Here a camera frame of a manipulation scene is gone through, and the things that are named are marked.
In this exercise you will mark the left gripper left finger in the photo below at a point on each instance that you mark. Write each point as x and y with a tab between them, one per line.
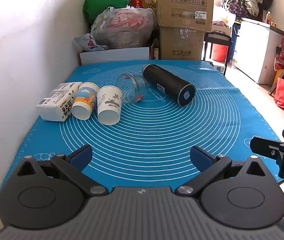
70	167

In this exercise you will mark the white milk carton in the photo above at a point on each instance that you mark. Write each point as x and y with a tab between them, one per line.
57	106

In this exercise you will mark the blue silicone baking mat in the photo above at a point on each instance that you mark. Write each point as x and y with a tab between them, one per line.
151	143

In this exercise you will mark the black cylindrical thermos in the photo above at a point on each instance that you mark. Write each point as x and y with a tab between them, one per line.
182	91

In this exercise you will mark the lower cardboard box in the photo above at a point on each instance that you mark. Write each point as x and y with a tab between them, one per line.
180	44

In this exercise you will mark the white flat box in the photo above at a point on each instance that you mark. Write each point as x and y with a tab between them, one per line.
127	54

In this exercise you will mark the white paper cup grey print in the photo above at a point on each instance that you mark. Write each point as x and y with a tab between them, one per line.
109	99

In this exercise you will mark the paper cup orange blue print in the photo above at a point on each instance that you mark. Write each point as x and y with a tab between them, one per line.
85	101

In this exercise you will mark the clear glass cup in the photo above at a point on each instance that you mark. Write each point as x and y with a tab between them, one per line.
133	87

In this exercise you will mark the small white printed bag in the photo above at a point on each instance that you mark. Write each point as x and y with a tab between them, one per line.
88	44

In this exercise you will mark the translucent bag red contents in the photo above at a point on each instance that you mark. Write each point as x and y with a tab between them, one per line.
124	28

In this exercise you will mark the cardboard box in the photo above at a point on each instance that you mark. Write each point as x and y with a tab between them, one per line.
180	44
187	14

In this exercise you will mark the black metal chair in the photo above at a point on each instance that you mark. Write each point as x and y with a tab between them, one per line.
220	41

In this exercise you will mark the upper cardboard box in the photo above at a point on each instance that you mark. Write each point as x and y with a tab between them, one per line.
187	14

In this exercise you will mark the white chest freezer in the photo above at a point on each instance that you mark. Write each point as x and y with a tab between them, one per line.
256	50

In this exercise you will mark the red bucket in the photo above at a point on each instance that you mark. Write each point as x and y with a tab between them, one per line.
219	52

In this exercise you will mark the floral fabric bundle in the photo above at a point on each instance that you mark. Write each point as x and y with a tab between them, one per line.
236	7

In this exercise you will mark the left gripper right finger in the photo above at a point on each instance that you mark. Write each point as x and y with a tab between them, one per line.
211	169

